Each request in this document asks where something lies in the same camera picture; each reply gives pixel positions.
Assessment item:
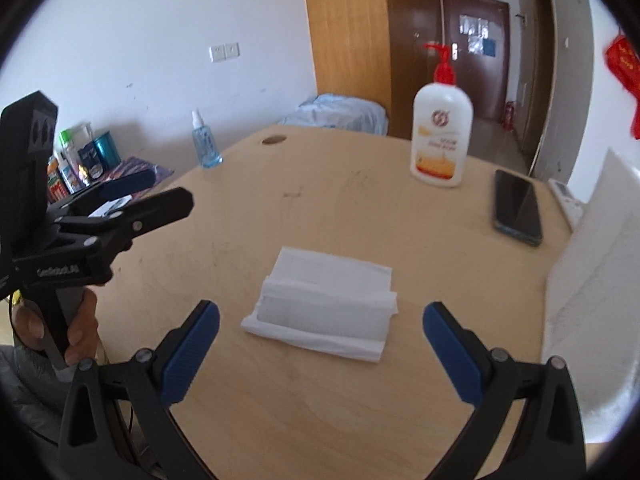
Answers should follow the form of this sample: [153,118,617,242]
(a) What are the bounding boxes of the patterned purple cloth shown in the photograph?
[95,156,176,196]

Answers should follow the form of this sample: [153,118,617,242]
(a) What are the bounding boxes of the blue spray bottle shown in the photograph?
[191,108,224,169]

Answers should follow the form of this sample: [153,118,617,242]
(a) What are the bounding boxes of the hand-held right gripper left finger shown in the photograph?
[57,300,221,480]

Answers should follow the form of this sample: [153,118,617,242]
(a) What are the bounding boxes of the white paper tissue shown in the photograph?
[240,246,399,363]

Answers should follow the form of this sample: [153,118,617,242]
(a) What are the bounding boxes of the wooden wardrobe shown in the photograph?
[300,0,443,138]

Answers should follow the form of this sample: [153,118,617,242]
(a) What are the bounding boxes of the black smartphone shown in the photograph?
[492,169,544,247]

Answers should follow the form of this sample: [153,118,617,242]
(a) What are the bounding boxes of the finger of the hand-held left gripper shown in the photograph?
[50,169,157,207]
[47,187,194,248]

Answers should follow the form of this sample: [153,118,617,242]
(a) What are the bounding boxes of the brown side door frame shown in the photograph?
[520,0,558,171]

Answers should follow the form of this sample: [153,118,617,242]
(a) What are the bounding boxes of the white remote control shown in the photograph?
[547,177,586,228]

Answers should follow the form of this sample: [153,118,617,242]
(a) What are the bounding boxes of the white foam box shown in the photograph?
[542,147,640,443]

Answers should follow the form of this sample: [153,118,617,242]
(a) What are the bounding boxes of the person's grey jacket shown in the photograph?
[0,345,71,441]

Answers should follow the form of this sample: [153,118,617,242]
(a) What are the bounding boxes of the teal metal can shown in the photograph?
[93,131,122,171]

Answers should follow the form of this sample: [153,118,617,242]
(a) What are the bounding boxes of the cluster of toiletry bottles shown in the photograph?
[47,122,96,201]

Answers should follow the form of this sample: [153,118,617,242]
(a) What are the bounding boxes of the white lotion pump bottle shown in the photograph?
[409,42,474,188]

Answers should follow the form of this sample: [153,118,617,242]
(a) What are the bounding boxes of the grey plastic-covered bundle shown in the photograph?
[277,93,390,136]

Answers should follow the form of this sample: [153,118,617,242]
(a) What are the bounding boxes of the white wall switch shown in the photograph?
[210,42,241,63]

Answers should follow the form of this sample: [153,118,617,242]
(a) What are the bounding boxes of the person's left hand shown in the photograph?
[12,289,99,367]

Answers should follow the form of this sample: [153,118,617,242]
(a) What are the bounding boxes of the dark brown door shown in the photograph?
[440,0,511,123]

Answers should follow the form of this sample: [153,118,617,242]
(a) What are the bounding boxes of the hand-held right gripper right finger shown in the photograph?
[422,301,587,480]

